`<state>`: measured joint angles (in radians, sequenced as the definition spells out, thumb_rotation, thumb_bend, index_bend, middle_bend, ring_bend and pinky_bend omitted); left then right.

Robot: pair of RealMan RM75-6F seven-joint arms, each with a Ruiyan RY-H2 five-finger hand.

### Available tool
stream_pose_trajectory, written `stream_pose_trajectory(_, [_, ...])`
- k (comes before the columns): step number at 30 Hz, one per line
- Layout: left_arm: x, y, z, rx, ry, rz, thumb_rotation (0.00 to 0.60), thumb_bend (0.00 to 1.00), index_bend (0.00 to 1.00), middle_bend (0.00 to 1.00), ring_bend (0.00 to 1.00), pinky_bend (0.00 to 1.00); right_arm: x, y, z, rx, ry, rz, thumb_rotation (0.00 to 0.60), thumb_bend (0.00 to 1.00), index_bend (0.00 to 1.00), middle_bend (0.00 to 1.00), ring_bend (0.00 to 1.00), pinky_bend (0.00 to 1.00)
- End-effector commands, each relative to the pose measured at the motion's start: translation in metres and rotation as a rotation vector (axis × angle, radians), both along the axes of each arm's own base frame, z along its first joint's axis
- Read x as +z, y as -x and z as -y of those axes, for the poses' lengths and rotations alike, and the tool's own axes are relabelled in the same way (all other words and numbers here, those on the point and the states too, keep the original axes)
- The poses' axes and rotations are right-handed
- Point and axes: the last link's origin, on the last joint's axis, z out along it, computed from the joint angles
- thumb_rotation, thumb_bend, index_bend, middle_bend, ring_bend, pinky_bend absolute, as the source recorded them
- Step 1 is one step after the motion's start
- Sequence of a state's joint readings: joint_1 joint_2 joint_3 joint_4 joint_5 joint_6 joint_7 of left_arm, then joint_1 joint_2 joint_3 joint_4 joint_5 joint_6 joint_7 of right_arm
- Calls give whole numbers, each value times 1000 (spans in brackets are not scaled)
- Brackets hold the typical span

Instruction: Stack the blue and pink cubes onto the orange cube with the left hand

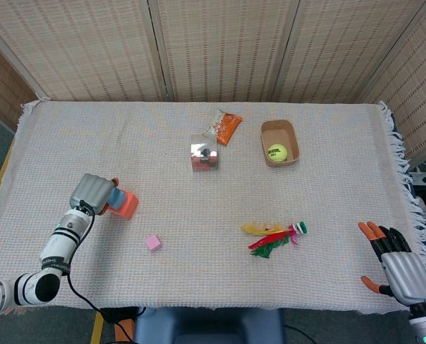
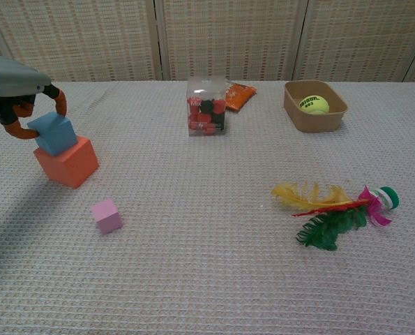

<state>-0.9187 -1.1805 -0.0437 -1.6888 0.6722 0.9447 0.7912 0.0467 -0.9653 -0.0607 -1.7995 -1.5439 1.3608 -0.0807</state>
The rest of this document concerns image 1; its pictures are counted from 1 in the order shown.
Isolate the orange box under table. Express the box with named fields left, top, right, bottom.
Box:
left=114, top=320, right=135, bottom=344

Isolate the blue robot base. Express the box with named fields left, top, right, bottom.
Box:
left=133, top=307, right=286, bottom=344

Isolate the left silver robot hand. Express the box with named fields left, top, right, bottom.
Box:
left=69, top=173, right=120, bottom=216

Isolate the colourful feather shuttlecock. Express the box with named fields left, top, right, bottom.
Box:
left=241, top=221, right=309, bottom=259

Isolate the brown paper tray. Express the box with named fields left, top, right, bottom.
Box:
left=260, top=119, right=301, bottom=168

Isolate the blue foam cube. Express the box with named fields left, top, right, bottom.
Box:
left=108, top=186, right=127, bottom=211

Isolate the woven folding screen panel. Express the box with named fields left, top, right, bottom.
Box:
left=271, top=0, right=426, bottom=105
left=147, top=0, right=301, bottom=103
left=359, top=0, right=426, bottom=161
left=0, top=34, right=38, bottom=132
left=0, top=0, right=170, bottom=103

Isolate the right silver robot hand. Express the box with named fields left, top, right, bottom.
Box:
left=357, top=221, right=426, bottom=307

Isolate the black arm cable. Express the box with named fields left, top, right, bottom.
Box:
left=66, top=200, right=138, bottom=344

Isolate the large orange foam block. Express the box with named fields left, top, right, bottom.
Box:
left=105, top=191, right=140, bottom=220

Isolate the small pink cube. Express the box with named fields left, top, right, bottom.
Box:
left=145, top=234, right=163, bottom=253

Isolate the yellow tennis ball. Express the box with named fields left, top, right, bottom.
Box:
left=266, top=143, right=288, bottom=163

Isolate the white woven tablecloth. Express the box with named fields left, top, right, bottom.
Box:
left=0, top=100, right=426, bottom=316

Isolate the orange snack packet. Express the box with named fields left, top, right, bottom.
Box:
left=202, top=109, right=243, bottom=148

